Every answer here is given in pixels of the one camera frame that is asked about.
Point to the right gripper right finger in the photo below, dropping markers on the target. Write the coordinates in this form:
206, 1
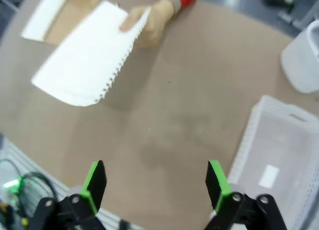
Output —
218, 187

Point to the white lidded trash bin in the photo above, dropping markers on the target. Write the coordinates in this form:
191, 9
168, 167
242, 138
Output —
301, 60

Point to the white rectangular label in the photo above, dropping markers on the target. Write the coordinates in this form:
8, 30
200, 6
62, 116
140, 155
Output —
269, 176

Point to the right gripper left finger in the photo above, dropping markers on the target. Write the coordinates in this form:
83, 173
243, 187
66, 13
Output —
94, 187

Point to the person's left hand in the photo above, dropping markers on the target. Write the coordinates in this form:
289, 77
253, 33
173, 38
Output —
157, 20

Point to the white perforated plastic basket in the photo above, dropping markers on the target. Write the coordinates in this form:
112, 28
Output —
279, 145

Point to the grey ribbed base plate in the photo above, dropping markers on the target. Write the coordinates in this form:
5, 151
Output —
15, 155

